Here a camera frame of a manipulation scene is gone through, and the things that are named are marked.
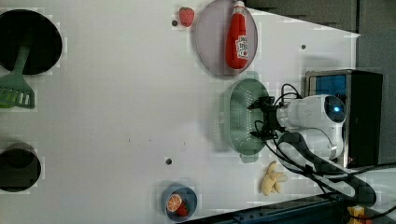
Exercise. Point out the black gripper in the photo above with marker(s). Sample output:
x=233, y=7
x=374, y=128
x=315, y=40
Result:
x=269, y=117

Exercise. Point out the small black pot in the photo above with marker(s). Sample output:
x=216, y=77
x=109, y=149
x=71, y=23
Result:
x=20, y=168

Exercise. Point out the peeled toy banana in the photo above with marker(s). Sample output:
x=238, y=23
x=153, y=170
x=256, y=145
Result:
x=272, y=180

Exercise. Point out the large black pot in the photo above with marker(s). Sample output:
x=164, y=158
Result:
x=46, y=47

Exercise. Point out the toy orange slice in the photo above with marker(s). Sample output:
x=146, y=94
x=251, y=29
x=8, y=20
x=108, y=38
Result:
x=174, y=202

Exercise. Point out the red toy strawberry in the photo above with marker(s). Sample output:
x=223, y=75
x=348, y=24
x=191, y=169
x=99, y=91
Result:
x=186, y=16

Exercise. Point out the small blue bowl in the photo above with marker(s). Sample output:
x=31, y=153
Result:
x=188, y=196

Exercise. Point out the small red toy fruit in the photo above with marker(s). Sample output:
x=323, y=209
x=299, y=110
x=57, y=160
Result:
x=183, y=210

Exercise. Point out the green plastic strainer basket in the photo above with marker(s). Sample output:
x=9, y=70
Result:
x=235, y=121

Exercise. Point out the silver black toaster oven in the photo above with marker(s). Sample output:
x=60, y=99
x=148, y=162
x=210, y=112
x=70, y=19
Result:
x=361, y=92

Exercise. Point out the red ketchup bottle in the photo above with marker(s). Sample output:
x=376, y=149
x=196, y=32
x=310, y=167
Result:
x=236, y=53

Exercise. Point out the grey round plate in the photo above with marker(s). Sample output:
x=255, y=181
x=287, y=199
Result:
x=210, y=35

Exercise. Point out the yellow red toy object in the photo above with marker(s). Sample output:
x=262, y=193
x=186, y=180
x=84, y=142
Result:
x=357, y=214

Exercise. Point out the green slotted spatula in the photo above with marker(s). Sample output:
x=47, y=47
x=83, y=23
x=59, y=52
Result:
x=14, y=90

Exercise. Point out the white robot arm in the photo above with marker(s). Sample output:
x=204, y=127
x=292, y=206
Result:
x=307, y=135

